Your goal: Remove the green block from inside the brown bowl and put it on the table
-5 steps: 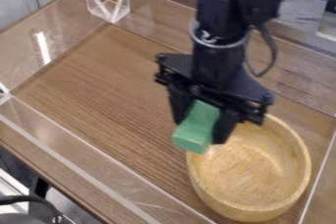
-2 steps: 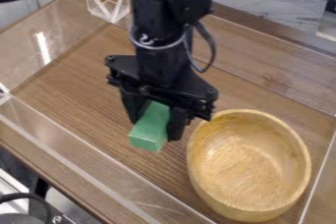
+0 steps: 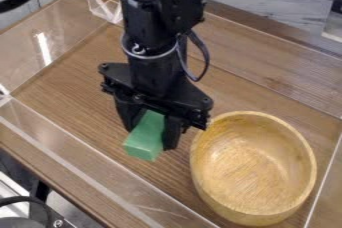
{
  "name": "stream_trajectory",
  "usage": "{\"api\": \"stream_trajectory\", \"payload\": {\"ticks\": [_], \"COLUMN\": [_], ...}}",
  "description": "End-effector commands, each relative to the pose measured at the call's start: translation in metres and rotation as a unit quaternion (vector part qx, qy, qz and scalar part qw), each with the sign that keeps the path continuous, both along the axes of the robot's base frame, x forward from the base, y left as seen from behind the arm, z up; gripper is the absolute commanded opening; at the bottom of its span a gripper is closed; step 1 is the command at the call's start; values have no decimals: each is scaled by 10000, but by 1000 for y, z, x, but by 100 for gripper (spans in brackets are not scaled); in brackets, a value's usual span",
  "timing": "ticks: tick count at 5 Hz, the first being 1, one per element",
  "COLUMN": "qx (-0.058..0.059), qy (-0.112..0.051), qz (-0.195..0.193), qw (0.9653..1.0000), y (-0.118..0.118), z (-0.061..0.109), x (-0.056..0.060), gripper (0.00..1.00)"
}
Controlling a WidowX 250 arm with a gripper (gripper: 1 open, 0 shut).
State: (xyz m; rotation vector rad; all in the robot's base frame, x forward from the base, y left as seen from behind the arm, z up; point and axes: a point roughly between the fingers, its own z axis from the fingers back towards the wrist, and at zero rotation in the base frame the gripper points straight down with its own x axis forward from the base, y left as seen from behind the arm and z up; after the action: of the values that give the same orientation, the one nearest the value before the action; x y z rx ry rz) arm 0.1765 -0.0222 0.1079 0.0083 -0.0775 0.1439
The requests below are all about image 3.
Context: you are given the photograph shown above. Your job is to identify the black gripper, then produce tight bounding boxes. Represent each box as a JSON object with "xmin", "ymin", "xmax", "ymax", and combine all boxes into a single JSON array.
[{"xmin": 97, "ymin": 52, "xmax": 213, "ymax": 150}]

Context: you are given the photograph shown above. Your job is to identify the green rectangular block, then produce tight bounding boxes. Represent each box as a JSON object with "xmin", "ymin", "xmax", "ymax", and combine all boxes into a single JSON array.
[{"xmin": 122, "ymin": 111, "xmax": 164, "ymax": 161}]

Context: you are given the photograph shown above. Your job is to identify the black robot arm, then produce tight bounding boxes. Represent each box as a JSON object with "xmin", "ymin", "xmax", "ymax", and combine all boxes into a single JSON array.
[{"xmin": 0, "ymin": 0, "xmax": 213, "ymax": 150}]

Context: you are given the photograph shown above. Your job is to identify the brown wooden bowl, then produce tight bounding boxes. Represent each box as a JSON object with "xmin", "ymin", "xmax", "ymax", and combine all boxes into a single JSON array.
[{"xmin": 189, "ymin": 111, "xmax": 317, "ymax": 227}]

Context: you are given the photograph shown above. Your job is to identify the black table leg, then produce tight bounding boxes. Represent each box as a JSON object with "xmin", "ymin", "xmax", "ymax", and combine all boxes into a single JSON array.
[{"xmin": 29, "ymin": 180, "xmax": 50, "ymax": 203}]

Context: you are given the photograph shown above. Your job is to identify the clear acrylic tray wall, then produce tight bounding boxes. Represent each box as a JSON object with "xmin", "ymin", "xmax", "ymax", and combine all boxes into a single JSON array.
[{"xmin": 0, "ymin": 0, "xmax": 342, "ymax": 228}]

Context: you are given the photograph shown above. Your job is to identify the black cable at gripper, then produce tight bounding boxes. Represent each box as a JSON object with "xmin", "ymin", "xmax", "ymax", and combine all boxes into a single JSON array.
[{"xmin": 174, "ymin": 30, "xmax": 211, "ymax": 83}]

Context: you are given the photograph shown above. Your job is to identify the clear acrylic corner bracket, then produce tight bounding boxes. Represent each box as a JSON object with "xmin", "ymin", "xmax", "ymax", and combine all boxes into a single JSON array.
[{"xmin": 86, "ymin": 0, "xmax": 122, "ymax": 24}]

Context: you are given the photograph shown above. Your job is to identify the black cable lower left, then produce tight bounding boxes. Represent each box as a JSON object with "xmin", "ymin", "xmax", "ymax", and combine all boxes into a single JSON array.
[{"xmin": 0, "ymin": 195, "xmax": 50, "ymax": 228}]

